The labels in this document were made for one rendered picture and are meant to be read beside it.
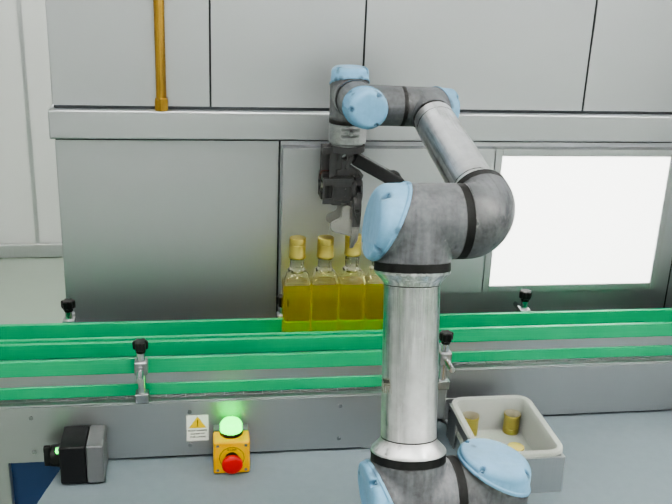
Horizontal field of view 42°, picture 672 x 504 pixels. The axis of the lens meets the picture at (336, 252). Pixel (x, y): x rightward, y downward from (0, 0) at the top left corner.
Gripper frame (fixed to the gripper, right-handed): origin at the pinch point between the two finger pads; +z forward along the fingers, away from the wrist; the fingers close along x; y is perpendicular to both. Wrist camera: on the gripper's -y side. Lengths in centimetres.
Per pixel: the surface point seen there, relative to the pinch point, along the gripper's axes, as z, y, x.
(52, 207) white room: 86, 110, -311
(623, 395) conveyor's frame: 36, -62, 6
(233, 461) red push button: 36, 26, 25
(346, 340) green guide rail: 20.2, 1.6, 6.4
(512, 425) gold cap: 36, -33, 16
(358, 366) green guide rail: 22.6, 0.2, 13.5
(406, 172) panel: -11.0, -13.3, -11.7
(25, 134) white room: 46, 121, -311
